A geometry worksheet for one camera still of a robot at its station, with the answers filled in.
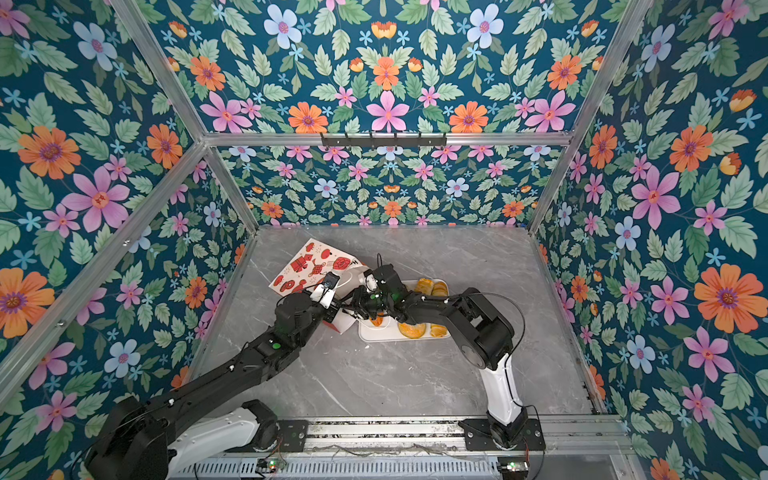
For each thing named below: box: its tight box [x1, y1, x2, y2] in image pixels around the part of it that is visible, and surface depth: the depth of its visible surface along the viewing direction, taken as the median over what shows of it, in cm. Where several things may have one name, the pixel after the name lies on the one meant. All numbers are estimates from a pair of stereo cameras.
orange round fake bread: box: [398, 322, 427, 339], surface depth 91 cm
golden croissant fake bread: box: [414, 277, 434, 296], surface depth 100 cm
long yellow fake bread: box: [431, 281, 448, 296], surface depth 101 cm
